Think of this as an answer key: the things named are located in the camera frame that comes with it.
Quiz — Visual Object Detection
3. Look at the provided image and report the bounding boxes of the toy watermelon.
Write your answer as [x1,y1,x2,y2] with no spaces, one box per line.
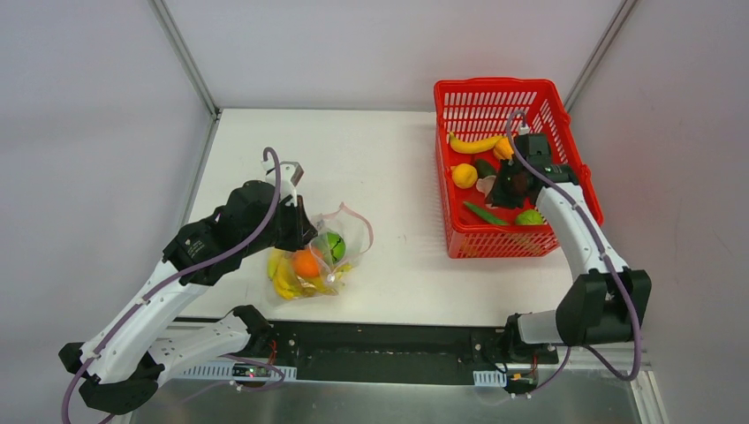
[316,231,346,264]

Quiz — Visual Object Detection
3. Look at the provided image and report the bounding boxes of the dark green avocado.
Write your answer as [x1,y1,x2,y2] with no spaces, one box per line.
[473,158,497,179]

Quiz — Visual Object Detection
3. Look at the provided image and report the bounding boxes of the clear zip top bag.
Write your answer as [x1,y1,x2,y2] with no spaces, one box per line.
[266,203,374,300]

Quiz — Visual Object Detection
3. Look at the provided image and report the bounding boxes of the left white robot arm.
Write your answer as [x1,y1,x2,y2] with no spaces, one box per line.
[58,179,316,422]

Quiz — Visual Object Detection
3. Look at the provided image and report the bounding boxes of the green toy lime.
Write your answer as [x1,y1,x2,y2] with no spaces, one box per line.
[514,209,545,226]

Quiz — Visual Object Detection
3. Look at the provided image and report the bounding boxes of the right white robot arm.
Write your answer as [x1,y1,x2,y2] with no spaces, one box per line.
[487,133,652,362]

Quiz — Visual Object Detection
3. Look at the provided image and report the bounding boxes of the white toy garlic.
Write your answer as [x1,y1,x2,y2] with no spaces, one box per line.
[474,176,496,198]

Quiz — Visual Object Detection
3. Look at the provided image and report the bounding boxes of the single yellow banana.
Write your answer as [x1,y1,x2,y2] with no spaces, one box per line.
[448,132,507,155]

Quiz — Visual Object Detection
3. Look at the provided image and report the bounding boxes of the orange toy pepper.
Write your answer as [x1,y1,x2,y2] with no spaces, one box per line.
[492,136,514,161]

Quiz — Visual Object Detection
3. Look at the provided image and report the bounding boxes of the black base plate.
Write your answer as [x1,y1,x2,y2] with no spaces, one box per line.
[237,320,559,385]

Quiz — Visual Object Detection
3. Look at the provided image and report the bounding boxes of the yellow toy lemon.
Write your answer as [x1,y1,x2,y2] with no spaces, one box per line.
[450,163,479,189]

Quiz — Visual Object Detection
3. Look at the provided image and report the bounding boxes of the orange toy orange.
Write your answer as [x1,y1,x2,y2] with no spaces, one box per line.
[291,247,321,279]

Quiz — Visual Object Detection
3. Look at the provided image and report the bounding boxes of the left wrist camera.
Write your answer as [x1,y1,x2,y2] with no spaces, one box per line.
[262,159,304,207]

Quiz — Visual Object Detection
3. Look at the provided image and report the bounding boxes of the red plastic basket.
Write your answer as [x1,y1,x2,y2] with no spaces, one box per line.
[434,77,603,259]

